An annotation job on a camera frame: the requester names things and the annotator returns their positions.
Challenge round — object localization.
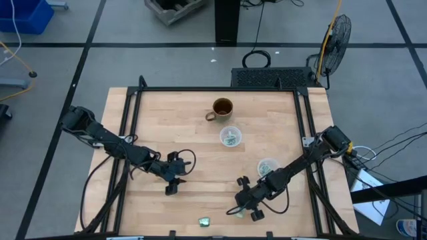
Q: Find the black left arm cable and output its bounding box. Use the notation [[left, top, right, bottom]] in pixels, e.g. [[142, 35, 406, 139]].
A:
[[176, 149, 197, 177]]

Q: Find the black coiled floor cable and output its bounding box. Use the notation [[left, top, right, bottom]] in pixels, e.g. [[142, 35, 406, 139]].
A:
[[241, 0, 272, 69]]

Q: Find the black metal beam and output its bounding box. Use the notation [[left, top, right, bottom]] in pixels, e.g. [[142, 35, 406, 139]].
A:
[[350, 175, 427, 205]]

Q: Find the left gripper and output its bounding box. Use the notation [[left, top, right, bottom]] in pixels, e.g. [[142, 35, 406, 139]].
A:
[[156, 151, 187, 197]]

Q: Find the brown green ceramic mug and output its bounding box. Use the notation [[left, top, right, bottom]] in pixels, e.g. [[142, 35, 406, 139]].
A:
[[205, 97, 234, 123]]

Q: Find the grey metal stand base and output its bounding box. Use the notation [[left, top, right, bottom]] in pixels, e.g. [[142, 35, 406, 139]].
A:
[[0, 78, 29, 90], [45, 0, 70, 11]]

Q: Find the yellow floor cable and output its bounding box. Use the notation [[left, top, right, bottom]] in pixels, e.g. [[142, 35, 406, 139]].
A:
[[0, 41, 37, 103]]

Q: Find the black aluminium table frame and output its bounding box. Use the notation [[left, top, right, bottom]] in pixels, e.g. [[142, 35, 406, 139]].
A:
[[79, 75, 360, 240]]

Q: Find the blue plastic bin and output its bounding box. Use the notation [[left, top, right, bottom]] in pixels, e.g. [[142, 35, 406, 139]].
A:
[[0, 0, 55, 35]]

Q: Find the black standing floor fan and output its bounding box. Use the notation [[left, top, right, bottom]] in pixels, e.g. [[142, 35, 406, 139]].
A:
[[319, 13, 353, 90]]

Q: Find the black perforated computer case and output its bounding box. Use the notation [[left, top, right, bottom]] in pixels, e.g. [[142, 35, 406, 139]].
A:
[[230, 66, 317, 89]]

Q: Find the black equipment foot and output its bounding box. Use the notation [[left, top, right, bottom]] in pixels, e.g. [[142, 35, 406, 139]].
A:
[[0, 103, 13, 120]]

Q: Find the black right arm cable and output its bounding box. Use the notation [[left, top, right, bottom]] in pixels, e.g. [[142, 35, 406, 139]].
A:
[[226, 185, 290, 216]]

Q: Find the clear plastic bowl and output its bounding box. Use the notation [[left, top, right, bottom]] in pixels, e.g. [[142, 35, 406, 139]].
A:
[[219, 125, 243, 148], [256, 157, 282, 179]]

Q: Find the blue white container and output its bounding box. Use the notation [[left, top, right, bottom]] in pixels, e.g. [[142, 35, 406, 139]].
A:
[[396, 218, 418, 238]]

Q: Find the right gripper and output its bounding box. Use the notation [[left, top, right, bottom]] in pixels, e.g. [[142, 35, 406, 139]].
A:
[[234, 176, 268, 222]]

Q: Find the white floor cable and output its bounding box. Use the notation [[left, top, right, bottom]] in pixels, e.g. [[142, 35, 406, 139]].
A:
[[0, 0, 23, 67]]

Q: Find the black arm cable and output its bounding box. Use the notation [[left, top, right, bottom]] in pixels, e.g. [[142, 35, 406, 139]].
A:
[[226, 185, 290, 216], [176, 149, 197, 177]]

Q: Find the white printed paper sheet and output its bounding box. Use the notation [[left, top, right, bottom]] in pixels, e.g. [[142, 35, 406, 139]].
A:
[[351, 168, 392, 227]]

